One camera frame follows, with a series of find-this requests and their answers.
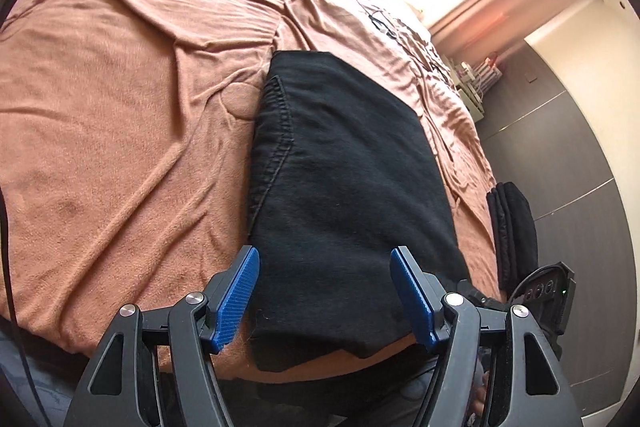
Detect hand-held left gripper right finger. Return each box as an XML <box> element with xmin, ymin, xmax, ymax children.
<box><xmin>390</xmin><ymin>246</ymin><xmax>576</xmax><ymax>427</ymax></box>

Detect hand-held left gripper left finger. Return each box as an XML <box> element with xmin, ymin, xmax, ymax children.
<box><xmin>62</xmin><ymin>245</ymin><xmax>261</xmax><ymax>427</ymax></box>

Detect black pants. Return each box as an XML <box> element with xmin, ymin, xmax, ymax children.
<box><xmin>246</xmin><ymin>50</ymin><xmax>471</xmax><ymax>373</ymax></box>

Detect black fuzzy folded garment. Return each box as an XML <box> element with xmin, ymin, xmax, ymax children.
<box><xmin>505</xmin><ymin>181</ymin><xmax>540</xmax><ymax>293</ymax></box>

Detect black knit folded garment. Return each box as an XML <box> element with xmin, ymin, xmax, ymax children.
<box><xmin>495</xmin><ymin>184</ymin><xmax>521</xmax><ymax>303</ymax></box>

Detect dark smooth folded garment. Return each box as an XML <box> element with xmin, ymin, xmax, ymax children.
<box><xmin>486</xmin><ymin>189</ymin><xmax>506</xmax><ymax>295</ymax></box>

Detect person's leg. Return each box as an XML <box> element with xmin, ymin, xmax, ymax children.
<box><xmin>220</xmin><ymin>352</ymin><xmax>451</xmax><ymax>427</ymax></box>

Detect brown blanket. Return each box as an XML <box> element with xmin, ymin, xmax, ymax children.
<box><xmin>0</xmin><ymin>0</ymin><xmax>501</xmax><ymax>380</ymax></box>

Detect white storage rack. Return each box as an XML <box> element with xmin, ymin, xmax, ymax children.
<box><xmin>447</xmin><ymin>52</ymin><xmax>502</xmax><ymax>120</ymax></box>

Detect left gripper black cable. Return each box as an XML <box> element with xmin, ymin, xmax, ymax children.
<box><xmin>0</xmin><ymin>192</ymin><xmax>51</xmax><ymax>427</ymax></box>

